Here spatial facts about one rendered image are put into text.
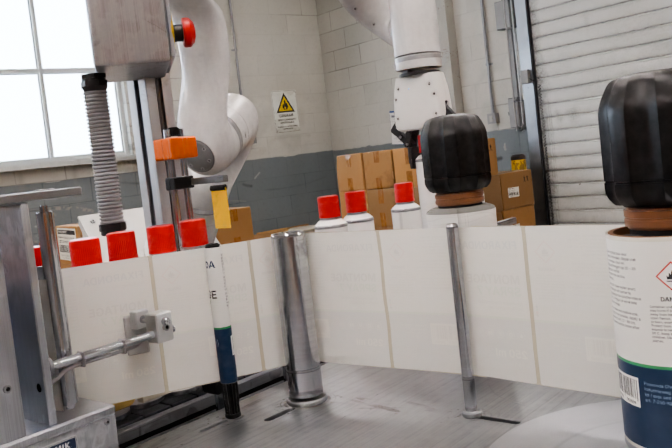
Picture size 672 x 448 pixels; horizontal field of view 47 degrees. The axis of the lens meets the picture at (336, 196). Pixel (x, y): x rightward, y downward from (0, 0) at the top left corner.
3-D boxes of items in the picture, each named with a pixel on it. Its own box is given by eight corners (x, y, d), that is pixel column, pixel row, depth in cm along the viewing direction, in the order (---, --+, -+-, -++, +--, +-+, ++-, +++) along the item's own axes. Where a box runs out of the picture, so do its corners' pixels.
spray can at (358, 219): (371, 321, 120) (357, 192, 119) (346, 319, 124) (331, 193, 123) (391, 314, 124) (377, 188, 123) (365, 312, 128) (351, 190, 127)
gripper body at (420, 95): (384, 72, 140) (391, 133, 140) (431, 62, 133) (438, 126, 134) (407, 72, 146) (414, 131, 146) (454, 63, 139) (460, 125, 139)
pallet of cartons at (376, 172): (437, 331, 471) (417, 146, 465) (346, 319, 536) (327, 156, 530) (548, 292, 550) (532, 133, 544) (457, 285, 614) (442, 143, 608)
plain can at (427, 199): (442, 247, 137) (430, 133, 136) (418, 247, 141) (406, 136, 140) (457, 242, 141) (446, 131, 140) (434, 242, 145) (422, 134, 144)
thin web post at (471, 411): (475, 420, 73) (455, 224, 72) (458, 417, 74) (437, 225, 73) (486, 413, 74) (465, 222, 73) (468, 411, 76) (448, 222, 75)
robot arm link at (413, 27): (390, 62, 144) (398, 55, 135) (382, -9, 143) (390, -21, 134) (434, 57, 145) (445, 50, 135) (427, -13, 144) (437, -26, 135)
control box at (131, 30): (93, 67, 93) (73, -92, 92) (99, 83, 109) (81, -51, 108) (178, 60, 96) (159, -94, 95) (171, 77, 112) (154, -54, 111)
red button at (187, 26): (170, 15, 97) (194, 14, 98) (169, 21, 100) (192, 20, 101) (174, 45, 97) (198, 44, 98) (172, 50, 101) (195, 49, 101)
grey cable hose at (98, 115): (110, 236, 98) (88, 72, 97) (94, 237, 100) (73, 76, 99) (133, 232, 101) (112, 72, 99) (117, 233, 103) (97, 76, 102)
